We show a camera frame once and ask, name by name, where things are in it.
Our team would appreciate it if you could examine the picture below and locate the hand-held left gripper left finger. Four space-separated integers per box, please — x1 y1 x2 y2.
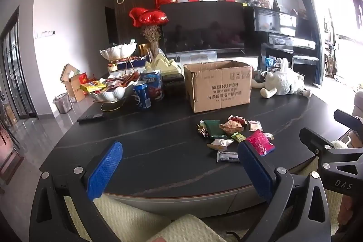
29 141 123 242

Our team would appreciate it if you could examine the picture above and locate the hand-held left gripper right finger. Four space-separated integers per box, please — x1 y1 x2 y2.
238 141 334 242

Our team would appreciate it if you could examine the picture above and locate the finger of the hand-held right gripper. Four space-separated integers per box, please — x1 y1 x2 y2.
299 127 345 158
334 109 363 132

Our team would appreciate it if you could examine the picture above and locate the pink snack packet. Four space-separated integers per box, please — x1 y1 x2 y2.
245 129 276 156

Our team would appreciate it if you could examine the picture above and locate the grey silver snack packet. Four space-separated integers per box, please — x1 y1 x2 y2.
216 150 240 163

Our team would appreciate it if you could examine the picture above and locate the small green snack packet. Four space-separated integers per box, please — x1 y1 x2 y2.
231 132 247 143

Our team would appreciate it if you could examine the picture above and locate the white orange snack packet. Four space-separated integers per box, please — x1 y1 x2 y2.
206 138 235 151

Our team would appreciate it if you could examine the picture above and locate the white square snack packet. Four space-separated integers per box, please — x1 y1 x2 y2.
248 120 263 133

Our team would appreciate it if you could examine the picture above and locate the tan triangular snack packet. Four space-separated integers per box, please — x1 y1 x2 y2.
219 120 245 135

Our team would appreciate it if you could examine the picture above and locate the red white snack packet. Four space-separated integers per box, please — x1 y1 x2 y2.
228 115 248 125

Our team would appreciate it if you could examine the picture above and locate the dark green snack packet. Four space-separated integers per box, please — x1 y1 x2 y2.
204 119 228 138

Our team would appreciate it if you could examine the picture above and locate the shiny candy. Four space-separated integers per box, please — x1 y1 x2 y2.
195 122 209 138

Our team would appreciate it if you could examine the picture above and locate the brown cardboard box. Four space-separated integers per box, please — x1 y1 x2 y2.
183 60 253 113

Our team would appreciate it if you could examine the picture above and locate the person's right hand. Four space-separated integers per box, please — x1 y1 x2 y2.
341 196 363 232

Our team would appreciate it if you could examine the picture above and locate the black remote control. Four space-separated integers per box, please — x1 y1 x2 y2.
77 113 104 124

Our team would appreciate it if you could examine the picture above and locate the cream knit garment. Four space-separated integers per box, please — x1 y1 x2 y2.
64 193 228 242

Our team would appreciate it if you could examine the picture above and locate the white plush sheep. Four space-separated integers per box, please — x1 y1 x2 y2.
251 58 312 100

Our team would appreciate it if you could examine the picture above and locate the black piano bench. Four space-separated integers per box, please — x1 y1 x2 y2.
292 54 320 84

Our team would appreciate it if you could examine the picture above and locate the white two-tier leaf snack stand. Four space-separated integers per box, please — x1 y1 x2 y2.
88 43 138 112

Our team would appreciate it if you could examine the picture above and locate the grey mesh trash bin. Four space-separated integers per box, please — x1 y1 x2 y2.
53 92 73 115

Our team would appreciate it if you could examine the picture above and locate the blue soda can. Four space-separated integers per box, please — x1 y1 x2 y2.
133 81 152 110

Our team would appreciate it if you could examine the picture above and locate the yellow snack packet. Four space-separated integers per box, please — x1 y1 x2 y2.
80 81 107 93

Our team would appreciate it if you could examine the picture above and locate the open cardboard box with flaps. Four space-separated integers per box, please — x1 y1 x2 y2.
60 63 89 104

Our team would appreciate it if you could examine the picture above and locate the assorted snack pile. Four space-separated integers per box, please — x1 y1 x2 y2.
85 71 141 95

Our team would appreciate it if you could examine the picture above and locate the black upright piano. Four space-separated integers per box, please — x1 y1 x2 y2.
244 5 320 84

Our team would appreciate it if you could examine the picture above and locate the white television cabinet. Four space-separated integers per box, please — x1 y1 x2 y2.
166 49 259 68

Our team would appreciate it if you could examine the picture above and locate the pale yellow mountain ornament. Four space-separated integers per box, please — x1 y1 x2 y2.
145 53 182 76

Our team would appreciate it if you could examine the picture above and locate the black framed glass door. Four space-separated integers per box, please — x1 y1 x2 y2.
0 5 39 119

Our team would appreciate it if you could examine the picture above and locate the dried flower bouquet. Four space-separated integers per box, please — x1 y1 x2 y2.
143 24 163 60

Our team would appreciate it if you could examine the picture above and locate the black television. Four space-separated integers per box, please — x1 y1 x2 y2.
160 2 246 54

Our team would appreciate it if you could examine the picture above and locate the white wall switch panel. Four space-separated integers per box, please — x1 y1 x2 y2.
34 30 56 39

